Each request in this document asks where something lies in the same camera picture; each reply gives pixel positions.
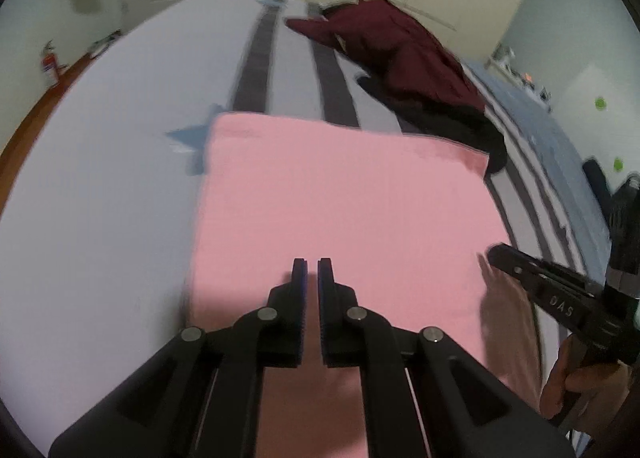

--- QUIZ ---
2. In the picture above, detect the maroon garment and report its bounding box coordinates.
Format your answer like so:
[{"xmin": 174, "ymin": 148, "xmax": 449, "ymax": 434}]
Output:
[{"xmin": 285, "ymin": 0, "xmax": 488, "ymax": 115}]

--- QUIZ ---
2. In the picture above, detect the white power strip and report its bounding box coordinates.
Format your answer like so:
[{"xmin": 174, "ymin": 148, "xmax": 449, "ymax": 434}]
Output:
[{"xmin": 89, "ymin": 33, "xmax": 124, "ymax": 59}]

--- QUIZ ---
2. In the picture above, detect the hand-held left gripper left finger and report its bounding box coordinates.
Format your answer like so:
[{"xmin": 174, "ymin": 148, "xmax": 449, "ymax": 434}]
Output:
[{"xmin": 50, "ymin": 258, "xmax": 306, "ymax": 458}]

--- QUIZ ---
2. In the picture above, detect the dark bolster pillow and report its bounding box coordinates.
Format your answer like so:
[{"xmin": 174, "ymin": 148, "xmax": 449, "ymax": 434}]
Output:
[{"xmin": 582, "ymin": 159, "xmax": 612, "ymax": 211}]

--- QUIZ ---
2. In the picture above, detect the person's right hand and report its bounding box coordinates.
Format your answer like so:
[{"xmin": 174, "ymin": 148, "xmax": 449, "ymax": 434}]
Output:
[{"xmin": 540, "ymin": 338, "xmax": 631, "ymax": 435}]

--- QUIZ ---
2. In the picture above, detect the pink garment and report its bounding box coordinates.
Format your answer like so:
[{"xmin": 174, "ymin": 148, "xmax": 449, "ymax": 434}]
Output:
[{"xmin": 185, "ymin": 112, "xmax": 543, "ymax": 458}]

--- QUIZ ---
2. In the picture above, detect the red fire extinguisher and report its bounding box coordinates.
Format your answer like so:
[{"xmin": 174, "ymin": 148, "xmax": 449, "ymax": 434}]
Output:
[{"xmin": 40, "ymin": 41, "xmax": 68, "ymax": 86}]

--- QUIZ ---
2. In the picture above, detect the white headboard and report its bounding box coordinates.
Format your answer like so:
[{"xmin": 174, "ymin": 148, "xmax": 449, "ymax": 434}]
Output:
[{"xmin": 565, "ymin": 63, "xmax": 640, "ymax": 181}]

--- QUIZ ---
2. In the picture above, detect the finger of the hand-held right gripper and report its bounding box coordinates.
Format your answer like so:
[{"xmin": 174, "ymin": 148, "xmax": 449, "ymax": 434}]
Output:
[{"xmin": 487, "ymin": 243, "xmax": 601, "ymax": 300}]

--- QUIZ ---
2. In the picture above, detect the white nightstand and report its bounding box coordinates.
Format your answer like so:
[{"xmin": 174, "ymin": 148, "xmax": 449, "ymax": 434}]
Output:
[{"xmin": 490, "ymin": 43, "xmax": 556, "ymax": 112}]

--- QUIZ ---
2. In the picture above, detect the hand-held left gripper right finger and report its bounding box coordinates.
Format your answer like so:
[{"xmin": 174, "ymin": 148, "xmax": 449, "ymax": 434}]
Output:
[{"xmin": 317, "ymin": 258, "xmax": 576, "ymax": 458}]

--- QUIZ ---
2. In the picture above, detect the black garment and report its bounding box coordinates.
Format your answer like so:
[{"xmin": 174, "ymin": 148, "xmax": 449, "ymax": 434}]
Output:
[{"xmin": 357, "ymin": 73, "xmax": 508, "ymax": 175}]

